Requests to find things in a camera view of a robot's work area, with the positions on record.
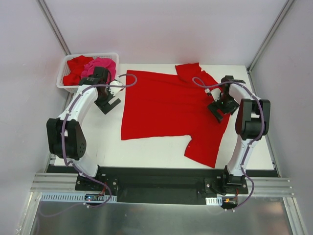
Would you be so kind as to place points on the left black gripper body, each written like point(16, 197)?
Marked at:
point(105, 105)

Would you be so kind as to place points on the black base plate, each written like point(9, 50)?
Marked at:
point(157, 185)

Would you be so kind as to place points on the left aluminium frame post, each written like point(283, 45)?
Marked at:
point(53, 25)

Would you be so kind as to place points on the pink t shirt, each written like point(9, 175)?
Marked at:
point(99, 62)

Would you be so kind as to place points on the right white cable duct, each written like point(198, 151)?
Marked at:
point(214, 201)

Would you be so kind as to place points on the aluminium frame post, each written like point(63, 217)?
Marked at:
point(53, 25)
point(273, 29)

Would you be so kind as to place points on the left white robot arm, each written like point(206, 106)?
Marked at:
point(65, 135)

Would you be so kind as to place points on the left white cable duct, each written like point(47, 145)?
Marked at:
point(76, 197)

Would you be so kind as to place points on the white plastic basket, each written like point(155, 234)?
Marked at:
point(64, 70)

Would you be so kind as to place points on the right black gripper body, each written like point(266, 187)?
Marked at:
point(222, 107)

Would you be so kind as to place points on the right aluminium frame post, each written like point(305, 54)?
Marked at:
point(273, 29)

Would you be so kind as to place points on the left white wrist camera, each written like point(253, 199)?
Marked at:
point(116, 86)

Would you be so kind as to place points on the white cable duct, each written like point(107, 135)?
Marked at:
point(76, 197)
point(214, 201)

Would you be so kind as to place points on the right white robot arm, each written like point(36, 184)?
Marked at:
point(252, 123)

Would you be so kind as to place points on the red t shirt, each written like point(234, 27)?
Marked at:
point(161, 105)
point(76, 66)

